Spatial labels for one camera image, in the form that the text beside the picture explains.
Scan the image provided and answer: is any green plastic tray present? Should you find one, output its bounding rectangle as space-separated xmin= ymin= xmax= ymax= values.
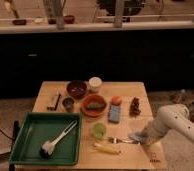
xmin=10 ymin=113 xmax=82 ymax=166

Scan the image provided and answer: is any white cup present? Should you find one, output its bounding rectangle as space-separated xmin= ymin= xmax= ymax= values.
xmin=88 ymin=77 xmax=102 ymax=93

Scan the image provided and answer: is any black cable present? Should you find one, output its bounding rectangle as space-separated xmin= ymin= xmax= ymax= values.
xmin=0 ymin=118 xmax=15 ymax=143

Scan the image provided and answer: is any small grey metal cup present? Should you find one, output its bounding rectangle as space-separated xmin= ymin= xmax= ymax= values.
xmin=62 ymin=97 xmax=74 ymax=112

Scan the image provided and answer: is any dark brown pinecone object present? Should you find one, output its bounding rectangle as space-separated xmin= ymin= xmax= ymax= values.
xmin=130 ymin=97 xmax=141 ymax=116

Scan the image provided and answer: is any blue towel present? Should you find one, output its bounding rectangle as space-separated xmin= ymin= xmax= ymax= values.
xmin=128 ymin=132 xmax=148 ymax=143

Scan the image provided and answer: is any green plastic cup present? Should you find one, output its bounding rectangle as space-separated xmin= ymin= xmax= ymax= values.
xmin=91 ymin=123 xmax=106 ymax=140

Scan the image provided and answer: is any dark dish on ledge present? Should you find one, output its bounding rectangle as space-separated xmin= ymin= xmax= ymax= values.
xmin=12 ymin=19 xmax=27 ymax=25

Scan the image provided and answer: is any orange plate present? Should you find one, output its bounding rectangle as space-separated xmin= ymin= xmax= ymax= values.
xmin=81 ymin=94 xmax=107 ymax=117

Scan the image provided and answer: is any silver fork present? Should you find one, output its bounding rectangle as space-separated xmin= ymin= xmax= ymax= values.
xmin=108 ymin=137 xmax=139 ymax=144

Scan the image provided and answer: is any red bowl on ledge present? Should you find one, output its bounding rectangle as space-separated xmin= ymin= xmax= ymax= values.
xmin=64 ymin=15 xmax=75 ymax=24

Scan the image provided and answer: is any orange fruit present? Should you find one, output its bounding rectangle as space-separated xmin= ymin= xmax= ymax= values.
xmin=111 ymin=96 xmax=122 ymax=105

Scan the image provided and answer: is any yellow banana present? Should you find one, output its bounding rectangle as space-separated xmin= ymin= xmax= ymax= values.
xmin=93 ymin=143 xmax=121 ymax=154

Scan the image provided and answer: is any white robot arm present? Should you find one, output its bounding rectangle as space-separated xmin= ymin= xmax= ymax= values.
xmin=141 ymin=104 xmax=194 ymax=146

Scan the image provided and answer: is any green cucumber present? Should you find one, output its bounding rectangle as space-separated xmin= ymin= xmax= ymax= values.
xmin=86 ymin=103 xmax=106 ymax=110

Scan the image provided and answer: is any blue sponge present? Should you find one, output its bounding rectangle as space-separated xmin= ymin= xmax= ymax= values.
xmin=108 ymin=105 xmax=121 ymax=123

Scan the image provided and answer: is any dark brown bowl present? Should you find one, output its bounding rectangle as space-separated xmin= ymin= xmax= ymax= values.
xmin=67 ymin=80 xmax=87 ymax=99

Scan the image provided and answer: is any brown wooden block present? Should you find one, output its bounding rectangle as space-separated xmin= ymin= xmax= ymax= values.
xmin=46 ymin=94 xmax=61 ymax=111

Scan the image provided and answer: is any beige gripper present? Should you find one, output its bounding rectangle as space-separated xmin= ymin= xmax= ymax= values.
xmin=141 ymin=118 xmax=166 ymax=146

